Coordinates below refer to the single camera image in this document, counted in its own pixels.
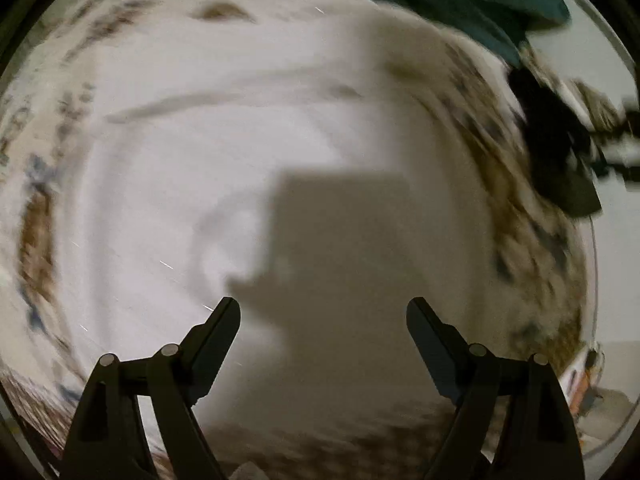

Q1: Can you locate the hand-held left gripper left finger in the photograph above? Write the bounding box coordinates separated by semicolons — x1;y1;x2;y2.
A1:
60;296;242;480

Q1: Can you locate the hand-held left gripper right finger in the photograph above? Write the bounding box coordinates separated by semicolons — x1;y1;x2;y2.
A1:
406;296;586;480

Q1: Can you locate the white garment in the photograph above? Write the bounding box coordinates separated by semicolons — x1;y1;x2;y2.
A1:
65;10;506;443

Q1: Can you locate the floral patterned blanket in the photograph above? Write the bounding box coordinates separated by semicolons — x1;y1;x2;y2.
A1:
0;0;603;480

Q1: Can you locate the orange and white object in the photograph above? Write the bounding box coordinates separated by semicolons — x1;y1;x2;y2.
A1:
560;342;607;418

